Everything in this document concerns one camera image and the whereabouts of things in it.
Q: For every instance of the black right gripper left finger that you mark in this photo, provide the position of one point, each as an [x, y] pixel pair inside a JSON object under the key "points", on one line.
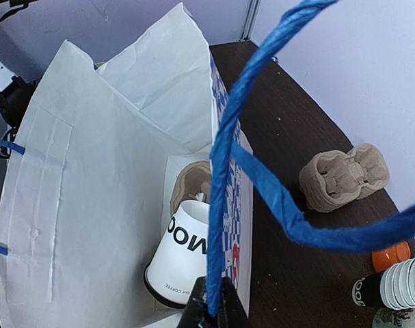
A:
{"points": [[196, 314]]}

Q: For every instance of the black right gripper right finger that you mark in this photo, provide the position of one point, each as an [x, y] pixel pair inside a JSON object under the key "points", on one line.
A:
{"points": [[231, 313]]}

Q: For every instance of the single white paper cup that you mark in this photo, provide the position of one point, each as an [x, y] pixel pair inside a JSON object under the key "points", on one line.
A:
{"points": [[180, 258]]}

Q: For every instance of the blue checkered paper bag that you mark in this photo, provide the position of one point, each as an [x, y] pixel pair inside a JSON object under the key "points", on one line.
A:
{"points": [[81, 210]]}

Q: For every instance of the stack of paper cups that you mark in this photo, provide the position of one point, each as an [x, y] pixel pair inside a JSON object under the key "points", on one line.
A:
{"points": [[393, 288]]}

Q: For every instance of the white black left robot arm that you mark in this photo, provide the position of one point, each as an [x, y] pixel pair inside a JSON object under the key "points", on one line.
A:
{"points": [[15, 94]]}

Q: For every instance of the orange bowl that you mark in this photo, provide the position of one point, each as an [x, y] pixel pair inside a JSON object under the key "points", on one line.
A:
{"points": [[385, 258]]}

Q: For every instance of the brown pulp cup carrier stack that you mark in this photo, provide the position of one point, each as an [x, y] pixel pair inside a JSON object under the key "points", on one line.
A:
{"points": [[333, 179]]}

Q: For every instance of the right aluminium frame post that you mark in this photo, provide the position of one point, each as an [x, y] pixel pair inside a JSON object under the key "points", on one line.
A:
{"points": [[249, 20]]}

